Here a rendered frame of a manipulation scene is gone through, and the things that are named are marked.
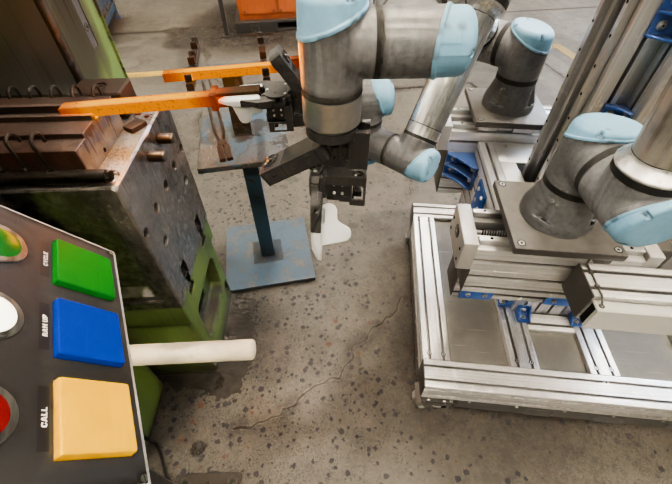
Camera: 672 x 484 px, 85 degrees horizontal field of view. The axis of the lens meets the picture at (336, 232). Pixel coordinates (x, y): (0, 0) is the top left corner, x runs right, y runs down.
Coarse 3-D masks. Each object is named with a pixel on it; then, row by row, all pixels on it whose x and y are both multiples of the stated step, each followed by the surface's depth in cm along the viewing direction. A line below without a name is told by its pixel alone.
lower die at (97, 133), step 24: (96, 96) 83; (0, 120) 76; (24, 120) 76; (48, 120) 76; (72, 120) 77; (96, 120) 78; (120, 120) 87; (0, 144) 72; (24, 144) 72; (48, 144) 72; (72, 144) 72; (96, 144) 78; (72, 168) 74; (96, 168) 77
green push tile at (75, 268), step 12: (60, 240) 47; (60, 252) 46; (72, 252) 47; (84, 252) 49; (60, 264) 44; (72, 264) 46; (84, 264) 48; (96, 264) 50; (108, 264) 52; (60, 276) 43; (72, 276) 45; (84, 276) 46; (96, 276) 48; (108, 276) 50; (72, 288) 44; (84, 288) 45; (96, 288) 47; (108, 288) 48; (108, 300) 48
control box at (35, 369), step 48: (48, 240) 47; (0, 288) 37; (48, 288) 42; (0, 336) 33; (48, 336) 38; (0, 384) 31; (48, 384) 34; (48, 432) 32; (0, 480) 27; (48, 480) 29; (96, 480) 32; (144, 480) 35
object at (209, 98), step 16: (144, 96) 77; (160, 96) 77; (176, 96) 76; (192, 96) 76; (208, 96) 75; (64, 112) 76; (80, 112) 77; (96, 112) 77; (112, 112) 77; (128, 112) 77
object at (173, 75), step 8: (296, 56) 106; (232, 64) 104; (240, 64) 104; (248, 64) 104; (256, 64) 104; (264, 64) 104; (296, 64) 106; (168, 72) 101; (176, 72) 101; (184, 72) 101; (192, 72) 101; (200, 72) 101; (208, 72) 102; (216, 72) 102; (224, 72) 103; (232, 72) 103; (240, 72) 104; (248, 72) 104; (256, 72) 105; (272, 72) 105; (168, 80) 101; (176, 80) 102; (184, 80) 102
